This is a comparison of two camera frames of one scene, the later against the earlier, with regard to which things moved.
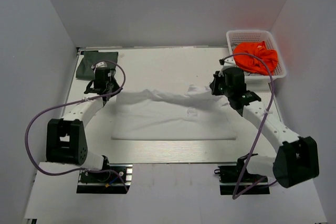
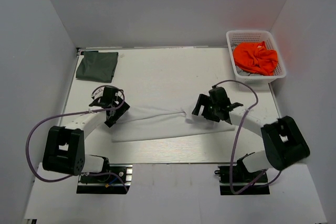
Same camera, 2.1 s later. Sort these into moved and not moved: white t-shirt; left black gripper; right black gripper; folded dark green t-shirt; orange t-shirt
Moved: right black gripper; left black gripper; white t-shirt
Not moved: folded dark green t-shirt; orange t-shirt
